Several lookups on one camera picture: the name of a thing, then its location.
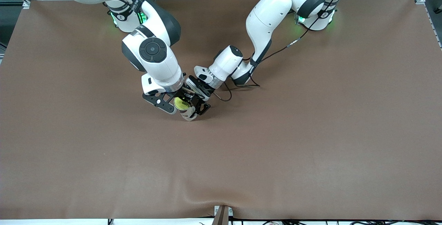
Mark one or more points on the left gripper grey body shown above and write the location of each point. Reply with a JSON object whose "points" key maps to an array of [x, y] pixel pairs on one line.
{"points": [[197, 91]]}

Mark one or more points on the yellow printed tennis ball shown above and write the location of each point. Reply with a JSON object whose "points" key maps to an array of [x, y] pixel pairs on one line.
{"points": [[181, 104]]}

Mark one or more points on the blue white tennis ball can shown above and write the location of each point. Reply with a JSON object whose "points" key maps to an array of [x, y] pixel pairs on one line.
{"points": [[188, 116]]}

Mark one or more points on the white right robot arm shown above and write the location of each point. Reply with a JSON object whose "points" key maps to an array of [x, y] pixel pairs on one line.
{"points": [[159, 62]]}

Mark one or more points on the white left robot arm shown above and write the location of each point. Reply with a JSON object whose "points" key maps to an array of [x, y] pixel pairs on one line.
{"points": [[266, 14]]}

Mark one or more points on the brown table mat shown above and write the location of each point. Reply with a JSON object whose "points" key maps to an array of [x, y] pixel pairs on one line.
{"points": [[221, 166]]}

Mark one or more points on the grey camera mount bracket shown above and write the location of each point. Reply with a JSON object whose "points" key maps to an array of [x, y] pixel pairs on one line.
{"points": [[222, 216]]}

